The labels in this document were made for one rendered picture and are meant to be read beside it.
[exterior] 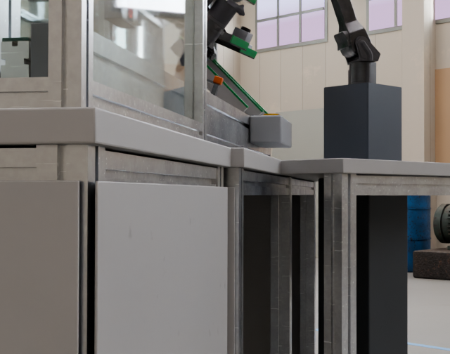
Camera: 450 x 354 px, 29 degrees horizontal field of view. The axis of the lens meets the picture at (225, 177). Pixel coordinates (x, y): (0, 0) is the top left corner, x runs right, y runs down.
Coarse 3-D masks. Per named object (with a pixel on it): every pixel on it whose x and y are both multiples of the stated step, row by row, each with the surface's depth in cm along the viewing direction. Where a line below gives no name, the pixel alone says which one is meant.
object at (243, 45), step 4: (208, 8) 246; (224, 32) 230; (220, 36) 231; (224, 36) 230; (228, 36) 230; (232, 36) 229; (224, 40) 230; (228, 40) 230; (232, 40) 230; (236, 40) 233; (240, 40) 235; (232, 44) 231; (236, 44) 234; (240, 44) 236; (244, 44) 239; (248, 44) 241; (240, 48) 238; (244, 48) 240
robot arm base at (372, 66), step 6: (354, 66) 218; (360, 66) 217; (366, 66) 216; (372, 66) 217; (348, 72) 221; (354, 72) 218; (360, 72) 217; (366, 72) 216; (372, 72) 217; (348, 78) 221; (354, 78) 218; (360, 78) 217; (366, 78) 216; (372, 78) 217
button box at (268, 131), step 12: (252, 120) 189; (264, 120) 188; (276, 120) 188; (252, 132) 189; (264, 132) 188; (276, 132) 188; (288, 132) 201; (264, 144) 193; (276, 144) 193; (288, 144) 201
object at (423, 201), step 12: (408, 204) 882; (420, 204) 886; (408, 216) 882; (420, 216) 886; (408, 228) 882; (420, 228) 886; (408, 240) 881; (420, 240) 886; (408, 252) 881; (408, 264) 881
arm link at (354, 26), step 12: (336, 0) 216; (348, 0) 217; (336, 12) 219; (348, 12) 217; (348, 24) 216; (360, 24) 217; (336, 36) 219; (348, 36) 215; (360, 36) 216; (348, 48) 217
